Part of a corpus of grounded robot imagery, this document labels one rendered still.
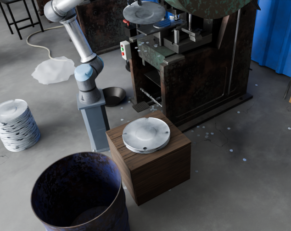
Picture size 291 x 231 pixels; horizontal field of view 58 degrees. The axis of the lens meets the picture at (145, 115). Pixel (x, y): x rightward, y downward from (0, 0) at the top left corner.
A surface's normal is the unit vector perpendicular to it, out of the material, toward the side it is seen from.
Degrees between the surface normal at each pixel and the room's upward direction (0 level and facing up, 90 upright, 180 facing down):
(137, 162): 0
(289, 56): 90
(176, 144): 0
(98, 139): 90
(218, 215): 0
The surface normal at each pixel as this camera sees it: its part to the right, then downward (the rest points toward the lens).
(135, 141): -0.09, -0.77
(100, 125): 0.26, 0.59
